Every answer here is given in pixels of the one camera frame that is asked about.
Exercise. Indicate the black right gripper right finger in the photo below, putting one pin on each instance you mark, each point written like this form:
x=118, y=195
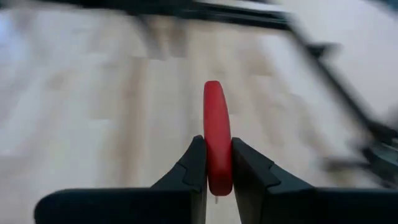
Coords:
x=311, y=207

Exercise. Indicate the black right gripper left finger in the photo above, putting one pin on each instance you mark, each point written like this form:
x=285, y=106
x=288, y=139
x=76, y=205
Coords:
x=124, y=207

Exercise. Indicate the beige desk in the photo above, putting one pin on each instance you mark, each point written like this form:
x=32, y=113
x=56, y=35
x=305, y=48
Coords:
x=357, y=46

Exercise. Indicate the black aluminium table frame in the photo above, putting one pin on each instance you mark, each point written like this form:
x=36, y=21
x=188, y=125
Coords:
x=236, y=14

